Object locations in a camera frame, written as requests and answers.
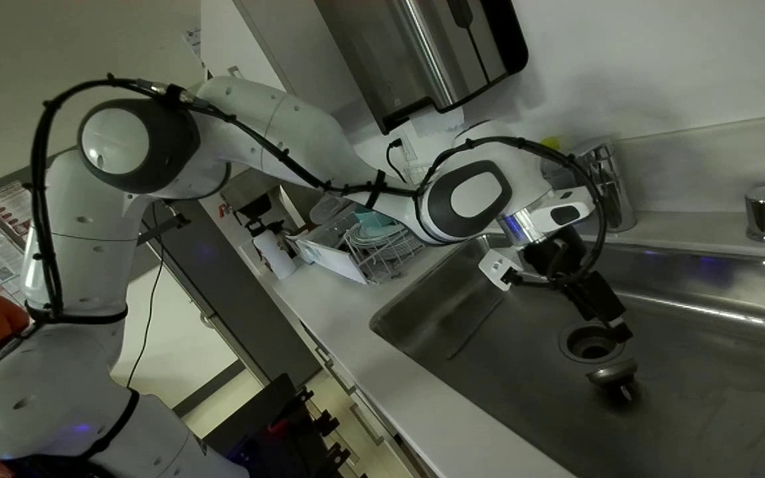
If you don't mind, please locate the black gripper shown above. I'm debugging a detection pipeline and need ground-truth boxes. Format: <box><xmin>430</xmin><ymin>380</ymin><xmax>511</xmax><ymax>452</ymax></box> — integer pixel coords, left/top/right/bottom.
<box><xmin>523</xmin><ymin>231</ymin><xmax>634</xmax><ymax>344</ymax></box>

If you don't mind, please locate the round metal sink stopper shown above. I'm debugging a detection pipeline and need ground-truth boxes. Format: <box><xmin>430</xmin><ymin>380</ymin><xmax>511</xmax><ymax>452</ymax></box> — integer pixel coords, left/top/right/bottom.
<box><xmin>583</xmin><ymin>356</ymin><xmax>642</xmax><ymax>393</ymax></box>

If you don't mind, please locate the stainless steel sink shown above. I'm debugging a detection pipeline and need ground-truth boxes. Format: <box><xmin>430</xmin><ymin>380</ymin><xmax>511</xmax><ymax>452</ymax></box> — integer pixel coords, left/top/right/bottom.
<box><xmin>367</xmin><ymin>235</ymin><xmax>765</xmax><ymax>478</ymax></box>

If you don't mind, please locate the dish soap bottle yellow cap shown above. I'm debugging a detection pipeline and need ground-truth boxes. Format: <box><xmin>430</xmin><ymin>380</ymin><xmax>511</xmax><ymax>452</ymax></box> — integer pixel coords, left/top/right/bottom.
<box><xmin>539</xmin><ymin>129</ymin><xmax>579</xmax><ymax>166</ymax></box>

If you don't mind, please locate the teal bowl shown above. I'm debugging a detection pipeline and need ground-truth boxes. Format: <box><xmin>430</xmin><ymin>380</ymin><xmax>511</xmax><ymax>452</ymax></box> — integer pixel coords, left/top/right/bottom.
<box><xmin>349</xmin><ymin>210</ymin><xmax>404</xmax><ymax>247</ymax></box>

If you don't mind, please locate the white dish rack tray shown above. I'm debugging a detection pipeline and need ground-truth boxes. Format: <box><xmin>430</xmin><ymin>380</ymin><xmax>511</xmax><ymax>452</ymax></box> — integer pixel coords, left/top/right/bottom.
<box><xmin>298</xmin><ymin>231</ymin><xmax>371</xmax><ymax>286</ymax></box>

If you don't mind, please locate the stainless paper towel dispenser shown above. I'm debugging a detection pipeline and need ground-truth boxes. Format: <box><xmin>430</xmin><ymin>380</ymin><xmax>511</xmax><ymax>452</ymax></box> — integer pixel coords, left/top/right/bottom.
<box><xmin>314</xmin><ymin>0</ymin><xmax>530</xmax><ymax>138</ymax></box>

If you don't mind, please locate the kitchen base cabinet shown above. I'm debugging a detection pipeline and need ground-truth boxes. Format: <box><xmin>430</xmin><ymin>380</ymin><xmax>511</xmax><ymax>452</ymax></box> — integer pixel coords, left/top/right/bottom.
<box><xmin>144</xmin><ymin>195</ymin><xmax>323</xmax><ymax>388</ymax></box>

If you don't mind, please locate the white upper cabinet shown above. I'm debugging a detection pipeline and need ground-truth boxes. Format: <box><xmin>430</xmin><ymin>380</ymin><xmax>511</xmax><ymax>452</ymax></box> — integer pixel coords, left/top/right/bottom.
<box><xmin>195</xmin><ymin>0</ymin><xmax>376</xmax><ymax>136</ymax></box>

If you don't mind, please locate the white poster red heading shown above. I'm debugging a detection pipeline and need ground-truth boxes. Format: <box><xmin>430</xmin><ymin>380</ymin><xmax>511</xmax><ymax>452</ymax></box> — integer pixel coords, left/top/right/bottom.
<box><xmin>0</xmin><ymin>181</ymin><xmax>37</xmax><ymax>222</ymax></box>

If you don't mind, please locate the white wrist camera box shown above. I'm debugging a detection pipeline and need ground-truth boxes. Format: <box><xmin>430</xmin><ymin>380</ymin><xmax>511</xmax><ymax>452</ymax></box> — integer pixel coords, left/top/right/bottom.
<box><xmin>476</xmin><ymin>247</ymin><xmax>523</xmax><ymax>292</ymax></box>

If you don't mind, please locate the white wire dish rack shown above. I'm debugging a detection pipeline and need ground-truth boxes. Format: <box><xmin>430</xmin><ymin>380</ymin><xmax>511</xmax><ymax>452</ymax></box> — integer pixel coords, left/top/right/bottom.
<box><xmin>304</xmin><ymin>187</ymin><xmax>430</xmax><ymax>286</ymax></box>

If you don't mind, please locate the black power plug cable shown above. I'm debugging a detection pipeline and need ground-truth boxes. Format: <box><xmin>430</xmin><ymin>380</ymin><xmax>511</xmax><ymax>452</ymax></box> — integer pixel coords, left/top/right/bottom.
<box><xmin>384</xmin><ymin>136</ymin><xmax>412</xmax><ymax>186</ymax></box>

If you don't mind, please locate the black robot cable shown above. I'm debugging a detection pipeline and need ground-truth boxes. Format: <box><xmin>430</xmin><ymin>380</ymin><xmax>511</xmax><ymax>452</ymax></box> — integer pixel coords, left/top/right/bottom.
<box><xmin>25</xmin><ymin>75</ymin><xmax>610</xmax><ymax>318</ymax></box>

